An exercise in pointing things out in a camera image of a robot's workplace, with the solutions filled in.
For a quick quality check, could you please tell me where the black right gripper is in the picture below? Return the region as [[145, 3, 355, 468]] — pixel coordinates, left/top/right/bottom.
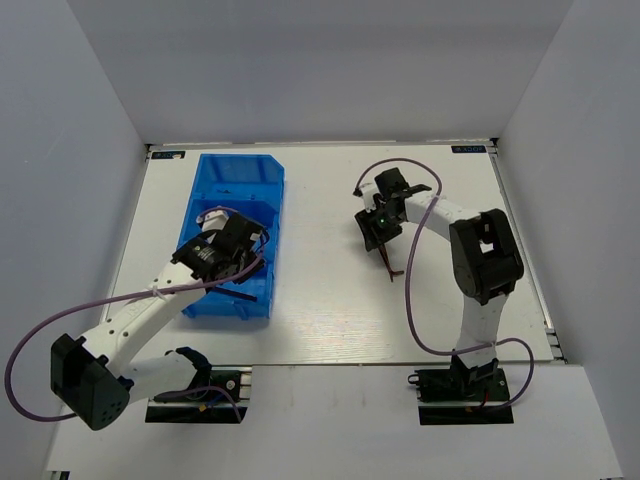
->
[[355, 201, 404, 252]]

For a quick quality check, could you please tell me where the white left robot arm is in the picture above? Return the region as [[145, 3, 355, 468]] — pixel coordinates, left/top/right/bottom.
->
[[51, 212, 269, 431]]

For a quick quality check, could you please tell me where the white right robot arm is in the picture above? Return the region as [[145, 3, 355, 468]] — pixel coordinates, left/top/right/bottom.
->
[[353, 168, 524, 399]]

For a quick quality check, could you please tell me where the blue plastic divided bin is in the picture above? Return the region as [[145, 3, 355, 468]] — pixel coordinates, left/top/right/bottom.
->
[[178, 154, 285, 320]]

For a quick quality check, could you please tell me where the right corner label sticker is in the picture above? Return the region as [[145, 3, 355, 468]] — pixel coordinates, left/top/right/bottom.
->
[[451, 145, 487, 154]]

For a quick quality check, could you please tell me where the corner label sticker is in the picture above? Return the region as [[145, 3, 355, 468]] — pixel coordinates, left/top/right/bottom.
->
[[151, 151, 186, 160], [451, 145, 487, 154]]

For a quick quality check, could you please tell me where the left corner label sticker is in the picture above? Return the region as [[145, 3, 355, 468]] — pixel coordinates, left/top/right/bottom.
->
[[151, 151, 186, 160]]

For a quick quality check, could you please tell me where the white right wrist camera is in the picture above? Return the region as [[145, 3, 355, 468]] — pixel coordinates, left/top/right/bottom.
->
[[353, 182, 379, 211]]

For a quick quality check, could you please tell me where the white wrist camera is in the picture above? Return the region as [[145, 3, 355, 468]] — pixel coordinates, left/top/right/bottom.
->
[[196, 209, 229, 233], [353, 182, 379, 211]]

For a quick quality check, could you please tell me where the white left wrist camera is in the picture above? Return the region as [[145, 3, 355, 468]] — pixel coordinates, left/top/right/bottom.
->
[[196, 209, 229, 233]]

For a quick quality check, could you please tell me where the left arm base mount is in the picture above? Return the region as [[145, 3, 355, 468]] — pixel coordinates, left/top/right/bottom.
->
[[145, 367, 252, 425]]

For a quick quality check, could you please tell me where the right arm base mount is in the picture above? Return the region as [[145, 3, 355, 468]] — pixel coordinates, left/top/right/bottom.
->
[[407, 368, 514, 426]]

